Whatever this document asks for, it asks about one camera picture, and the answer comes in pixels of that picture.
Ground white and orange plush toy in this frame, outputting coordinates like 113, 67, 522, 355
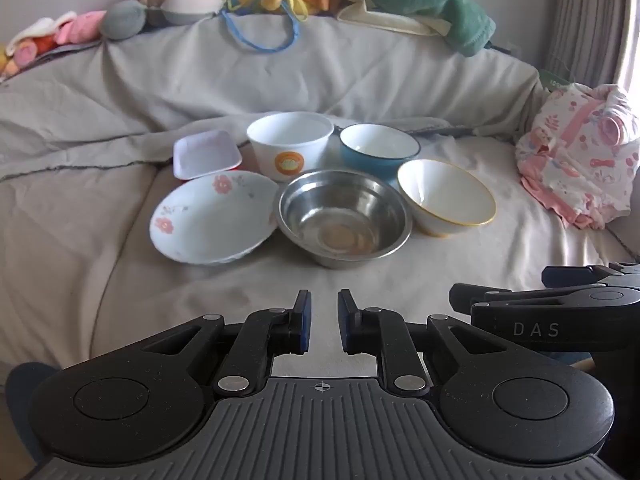
0, 17, 76, 80

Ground grey sofa cover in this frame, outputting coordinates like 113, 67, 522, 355
0, 7, 640, 386

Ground white and red rectangular tray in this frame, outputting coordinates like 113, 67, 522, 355
173, 130, 243, 181

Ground white bowl with yellow rim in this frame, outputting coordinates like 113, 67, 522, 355
397, 159, 497, 238

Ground blue enamel bowl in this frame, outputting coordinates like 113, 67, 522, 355
340, 123, 421, 181

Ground stainless steel bowl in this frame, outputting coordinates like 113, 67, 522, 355
277, 169, 413, 269

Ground cream cloth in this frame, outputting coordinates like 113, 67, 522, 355
336, 2, 441, 37

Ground grey curtain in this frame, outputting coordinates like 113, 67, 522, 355
542, 0, 640, 98

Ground grey round plush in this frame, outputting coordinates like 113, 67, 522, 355
102, 0, 147, 41

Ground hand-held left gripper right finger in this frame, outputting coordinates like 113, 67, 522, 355
337, 288, 506, 395

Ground white floral plate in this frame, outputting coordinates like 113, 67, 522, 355
149, 170, 280, 266

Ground blue strap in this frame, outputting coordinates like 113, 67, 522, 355
220, 0, 302, 54

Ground pink printed clothing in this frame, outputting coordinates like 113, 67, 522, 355
515, 82, 640, 231

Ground white paper bowl orange print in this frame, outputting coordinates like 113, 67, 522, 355
246, 111, 335, 182

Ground pink plush toy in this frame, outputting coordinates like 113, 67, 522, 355
55, 10, 108, 45

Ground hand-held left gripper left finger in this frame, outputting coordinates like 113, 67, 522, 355
142, 289, 312, 395

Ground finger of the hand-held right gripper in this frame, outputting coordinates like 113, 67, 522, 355
448, 282, 640, 312
541, 262, 640, 287

